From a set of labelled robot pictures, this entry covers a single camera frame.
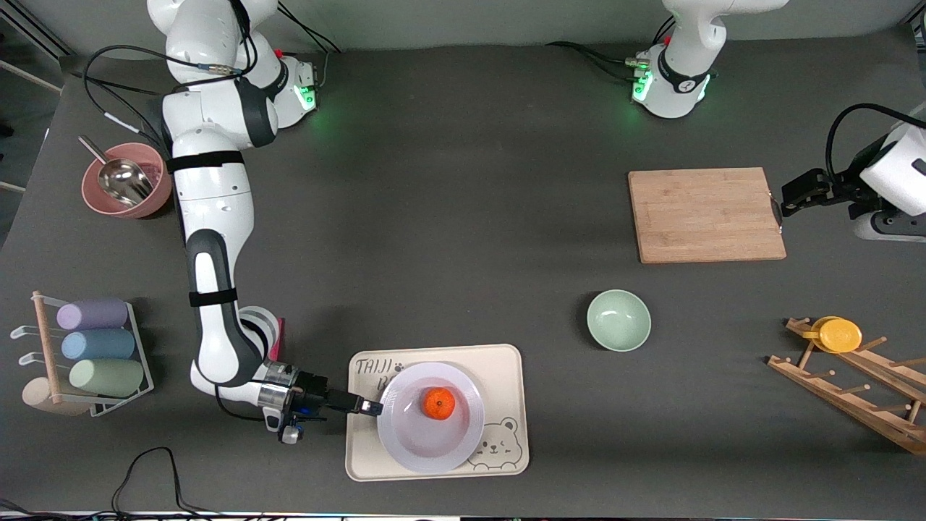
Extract orange fruit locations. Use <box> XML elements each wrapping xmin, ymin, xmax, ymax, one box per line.
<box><xmin>423</xmin><ymin>388</ymin><xmax>456</xmax><ymax>421</ymax></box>

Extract white round plate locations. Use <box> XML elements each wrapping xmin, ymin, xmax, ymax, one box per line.
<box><xmin>376</xmin><ymin>361</ymin><xmax>485</xmax><ymax>475</ymax></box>

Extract bamboo cutting board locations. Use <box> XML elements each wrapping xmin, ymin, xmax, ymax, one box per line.
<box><xmin>628</xmin><ymin>167</ymin><xmax>787</xmax><ymax>264</ymax></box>

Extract yellow cup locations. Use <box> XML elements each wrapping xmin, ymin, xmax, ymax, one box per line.
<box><xmin>802</xmin><ymin>316</ymin><xmax>863</xmax><ymax>354</ymax></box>

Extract cream bear print tray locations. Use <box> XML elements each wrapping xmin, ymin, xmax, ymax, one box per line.
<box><xmin>345</xmin><ymin>344</ymin><xmax>530</xmax><ymax>482</ymax></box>

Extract wooden mug rack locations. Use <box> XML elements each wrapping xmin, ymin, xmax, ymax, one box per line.
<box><xmin>767</xmin><ymin>317</ymin><xmax>926</xmax><ymax>457</ymax></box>

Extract green cup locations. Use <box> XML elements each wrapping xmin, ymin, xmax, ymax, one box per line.
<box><xmin>69</xmin><ymin>358</ymin><xmax>145</xmax><ymax>397</ymax></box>

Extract blue cup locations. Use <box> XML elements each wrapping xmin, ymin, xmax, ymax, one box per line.
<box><xmin>61</xmin><ymin>329</ymin><xmax>136</xmax><ymax>361</ymax></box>

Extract pale green bowl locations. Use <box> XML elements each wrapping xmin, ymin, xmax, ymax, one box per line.
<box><xmin>586</xmin><ymin>289</ymin><xmax>652</xmax><ymax>353</ymax></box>

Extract purple cup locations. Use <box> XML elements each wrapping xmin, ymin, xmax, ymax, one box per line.
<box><xmin>56</xmin><ymin>298</ymin><xmax>129</xmax><ymax>331</ymax></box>

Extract pink bowl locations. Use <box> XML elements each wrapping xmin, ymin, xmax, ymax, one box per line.
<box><xmin>81</xmin><ymin>143</ymin><xmax>174</xmax><ymax>219</ymax></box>

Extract wooden rack rod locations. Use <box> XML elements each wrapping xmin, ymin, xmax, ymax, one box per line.
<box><xmin>33</xmin><ymin>292</ymin><xmax>62</xmax><ymax>404</ymax></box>

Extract beige cup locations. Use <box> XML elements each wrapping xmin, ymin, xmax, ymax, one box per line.
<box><xmin>22</xmin><ymin>378</ymin><xmax>91</xmax><ymax>417</ymax></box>

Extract metal scoop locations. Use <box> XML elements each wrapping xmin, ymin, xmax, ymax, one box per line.
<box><xmin>78</xmin><ymin>135</ymin><xmax>155</xmax><ymax>207</ymax></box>

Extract black table edge cable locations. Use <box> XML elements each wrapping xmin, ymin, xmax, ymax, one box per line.
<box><xmin>112</xmin><ymin>447</ymin><xmax>218</xmax><ymax>516</ymax></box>

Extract white wire cup rack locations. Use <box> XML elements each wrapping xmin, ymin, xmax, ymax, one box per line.
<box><xmin>10</xmin><ymin>292</ymin><xmax>155</xmax><ymax>418</ymax></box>

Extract black left base cables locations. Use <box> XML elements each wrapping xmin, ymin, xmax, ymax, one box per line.
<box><xmin>546</xmin><ymin>41</ymin><xmax>648</xmax><ymax>82</ymax></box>

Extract black base cables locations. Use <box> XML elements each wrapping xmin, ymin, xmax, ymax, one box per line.
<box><xmin>277</xmin><ymin>0</ymin><xmax>344</xmax><ymax>91</ymax></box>
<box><xmin>546</xmin><ymin>41</ymin><xmax>648</xmax><ymax>82</ymax></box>

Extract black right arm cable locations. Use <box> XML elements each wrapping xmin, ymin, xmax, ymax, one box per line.
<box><xmin>83</xmin><ymin>45</ymin><xmax>250</xmax><ymax>156</ymax></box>

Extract black right base cables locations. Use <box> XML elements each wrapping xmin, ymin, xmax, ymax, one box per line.
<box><xmin>277</xmin><ymin>0</ymin><xmax>344</xmax><ymax>91</ymax></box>

